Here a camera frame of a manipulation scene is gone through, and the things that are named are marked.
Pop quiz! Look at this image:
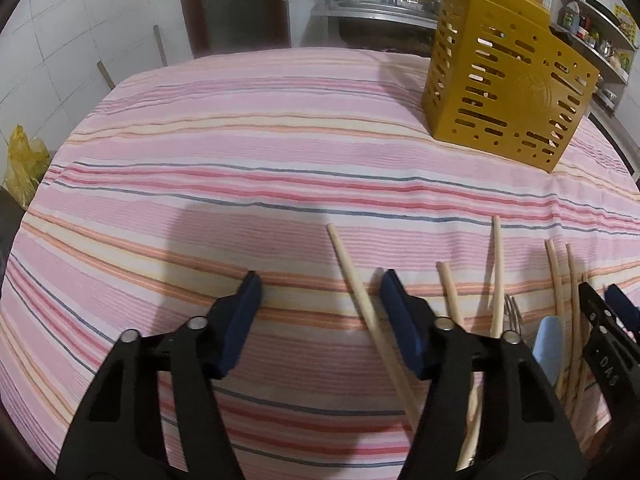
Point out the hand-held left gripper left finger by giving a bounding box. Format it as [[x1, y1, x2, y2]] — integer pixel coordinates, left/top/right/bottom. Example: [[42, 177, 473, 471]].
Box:
[[55, 270, 263, 480]]

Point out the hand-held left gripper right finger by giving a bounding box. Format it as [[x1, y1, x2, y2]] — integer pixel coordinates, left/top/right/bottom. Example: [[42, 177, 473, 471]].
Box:
[[379, 269, 588, 480]]

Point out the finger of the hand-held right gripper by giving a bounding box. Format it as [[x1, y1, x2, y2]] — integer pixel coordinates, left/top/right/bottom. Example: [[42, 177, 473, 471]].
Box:
[[579, 282, 640, 412], [604, 285, 640, 336]]

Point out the wooden chopstick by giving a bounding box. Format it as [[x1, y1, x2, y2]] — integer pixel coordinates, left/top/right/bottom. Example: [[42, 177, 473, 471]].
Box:
[[564, 243, 588, 426], [327, 223, 421, 433], [544, 239, 571, 401], [457, 215, 505, 471], [436, 261, 467, 325]]

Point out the light blue plastic utensil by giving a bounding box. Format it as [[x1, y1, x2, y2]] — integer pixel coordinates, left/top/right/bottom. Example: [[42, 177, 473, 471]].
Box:
[[531, 316, 566, 387]]

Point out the metal fork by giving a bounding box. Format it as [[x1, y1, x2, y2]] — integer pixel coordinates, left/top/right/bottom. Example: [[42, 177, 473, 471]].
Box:
[[504, 294, 524, 334]]

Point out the yellow perforated utensil holder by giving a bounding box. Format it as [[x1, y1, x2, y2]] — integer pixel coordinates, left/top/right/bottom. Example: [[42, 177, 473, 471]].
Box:
[[420, 0, 601, 175]]

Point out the pink striped tablecloth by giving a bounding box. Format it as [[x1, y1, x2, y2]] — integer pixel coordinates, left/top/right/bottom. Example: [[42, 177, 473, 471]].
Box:
[[0, 47, 640, 480]]

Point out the yellow plastic bag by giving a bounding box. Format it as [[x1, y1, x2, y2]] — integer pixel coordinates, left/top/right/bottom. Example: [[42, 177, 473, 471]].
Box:
[[4, 124, 52, 211]]

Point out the white corner shelf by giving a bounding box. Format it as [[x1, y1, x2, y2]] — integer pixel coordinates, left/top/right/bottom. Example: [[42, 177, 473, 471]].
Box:
[[550, 0, 638, 111]]

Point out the long wooden stick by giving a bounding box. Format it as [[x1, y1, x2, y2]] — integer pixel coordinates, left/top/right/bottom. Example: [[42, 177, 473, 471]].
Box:
[[152, 25, 168, 67]]

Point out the stainless steel sink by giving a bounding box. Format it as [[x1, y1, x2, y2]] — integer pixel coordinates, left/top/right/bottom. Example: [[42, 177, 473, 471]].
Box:
[[310, 0, 441, 53]]

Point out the dark wooden glass door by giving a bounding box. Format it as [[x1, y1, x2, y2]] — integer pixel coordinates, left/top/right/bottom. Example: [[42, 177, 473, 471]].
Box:
[[175, 0, 292, 58]]

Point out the yellow wall poster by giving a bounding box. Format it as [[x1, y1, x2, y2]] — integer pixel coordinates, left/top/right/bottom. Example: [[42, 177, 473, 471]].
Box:
[[615, 4, 637, 38]]

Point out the black wok with handles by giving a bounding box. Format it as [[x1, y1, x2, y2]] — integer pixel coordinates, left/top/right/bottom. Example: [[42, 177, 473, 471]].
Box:
[[582, 0, 621, 26]]

